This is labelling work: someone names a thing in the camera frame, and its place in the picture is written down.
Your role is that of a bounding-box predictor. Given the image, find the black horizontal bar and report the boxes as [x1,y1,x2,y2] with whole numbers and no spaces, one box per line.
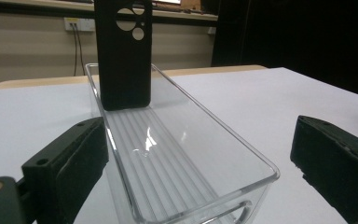
[0,1,219,28]

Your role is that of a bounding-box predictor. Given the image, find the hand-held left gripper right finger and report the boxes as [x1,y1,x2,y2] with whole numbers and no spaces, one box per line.
[289,115,358,224]

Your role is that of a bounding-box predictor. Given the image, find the black phone case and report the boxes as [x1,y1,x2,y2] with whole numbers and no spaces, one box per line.
[93,0,154,112]

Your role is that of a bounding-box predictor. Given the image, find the white table sheet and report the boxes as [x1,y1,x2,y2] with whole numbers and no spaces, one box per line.
[0,66,358,224]

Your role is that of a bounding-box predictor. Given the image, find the black wall cable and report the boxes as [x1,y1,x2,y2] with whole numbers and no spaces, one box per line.
[76,23,87,77]
[72,23,79,77]

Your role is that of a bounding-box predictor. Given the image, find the clear plastic tray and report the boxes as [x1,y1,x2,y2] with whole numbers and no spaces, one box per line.
[84,63,282,224]

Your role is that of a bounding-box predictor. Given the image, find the wooden table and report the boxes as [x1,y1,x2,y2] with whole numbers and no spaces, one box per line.
[0,63,269,91]

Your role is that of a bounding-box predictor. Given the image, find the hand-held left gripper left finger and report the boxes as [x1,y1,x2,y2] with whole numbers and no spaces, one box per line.
[21,116,110,224]

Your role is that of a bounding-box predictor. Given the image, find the white wall socket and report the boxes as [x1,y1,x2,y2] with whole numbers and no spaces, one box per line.
[62,17,97,33]

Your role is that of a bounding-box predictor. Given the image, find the black curtain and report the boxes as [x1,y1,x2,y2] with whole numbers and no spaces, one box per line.
[210,0,358,101]

